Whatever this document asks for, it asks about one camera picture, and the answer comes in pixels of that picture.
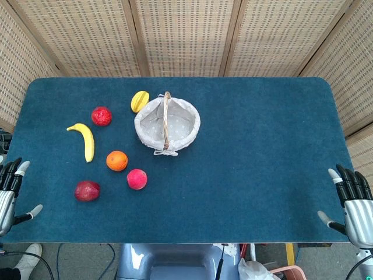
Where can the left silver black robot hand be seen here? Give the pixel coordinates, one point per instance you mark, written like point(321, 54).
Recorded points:
point(6, 201)

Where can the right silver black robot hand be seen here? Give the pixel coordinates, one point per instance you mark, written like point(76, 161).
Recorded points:
point(359, 217)

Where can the light blue robot base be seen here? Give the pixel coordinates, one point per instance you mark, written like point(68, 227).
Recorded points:
point(175, 262)

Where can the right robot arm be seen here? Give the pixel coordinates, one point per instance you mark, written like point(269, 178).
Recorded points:
point(364, 264)

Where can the wicker basket with cloth liner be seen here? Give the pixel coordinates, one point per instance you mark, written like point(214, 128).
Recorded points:
point(167, 126)

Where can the white sneaker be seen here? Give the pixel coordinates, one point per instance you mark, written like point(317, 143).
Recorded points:
point(27, 259)

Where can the dark red apple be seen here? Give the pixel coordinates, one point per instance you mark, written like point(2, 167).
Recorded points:
point(87, 191)

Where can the pink plastic bin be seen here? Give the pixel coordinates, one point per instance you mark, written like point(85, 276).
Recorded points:
point(290, 273)

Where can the yellow banana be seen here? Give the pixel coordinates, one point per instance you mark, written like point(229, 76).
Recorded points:
point(88, 140)

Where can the orange fruit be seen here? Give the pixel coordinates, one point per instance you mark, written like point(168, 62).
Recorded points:
point(116, 160)

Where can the white plastic bag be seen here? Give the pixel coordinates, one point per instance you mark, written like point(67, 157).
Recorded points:
point(255, 271)

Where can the red strawberry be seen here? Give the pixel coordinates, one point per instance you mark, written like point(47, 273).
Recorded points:
point(101, 116)

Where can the pink red peach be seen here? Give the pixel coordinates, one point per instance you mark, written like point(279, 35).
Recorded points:
point(137, 179)

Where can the blue table cloth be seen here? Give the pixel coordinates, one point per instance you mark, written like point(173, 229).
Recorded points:
point(233, 175)

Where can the yellow starfruit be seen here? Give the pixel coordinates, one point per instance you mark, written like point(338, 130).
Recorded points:
point(138, 101)

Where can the bamboo folding screen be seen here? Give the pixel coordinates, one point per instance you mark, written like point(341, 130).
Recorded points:
point(186, 38)

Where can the yellow post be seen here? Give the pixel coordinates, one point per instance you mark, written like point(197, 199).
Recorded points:
point(289, 254)

